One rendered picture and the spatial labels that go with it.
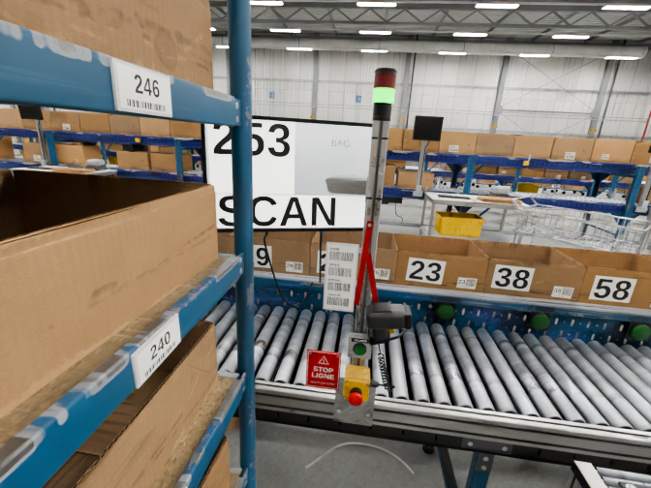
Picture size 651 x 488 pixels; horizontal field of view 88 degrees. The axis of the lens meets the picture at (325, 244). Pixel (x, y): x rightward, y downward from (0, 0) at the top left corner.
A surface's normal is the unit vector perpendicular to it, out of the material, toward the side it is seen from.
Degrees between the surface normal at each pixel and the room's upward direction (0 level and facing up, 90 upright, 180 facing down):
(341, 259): 90
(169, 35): 91
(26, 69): 90
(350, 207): 86
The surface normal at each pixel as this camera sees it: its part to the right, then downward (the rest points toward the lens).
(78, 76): 0.99, 0.09
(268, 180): 0.22, 0.23
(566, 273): -0.11, 0.29
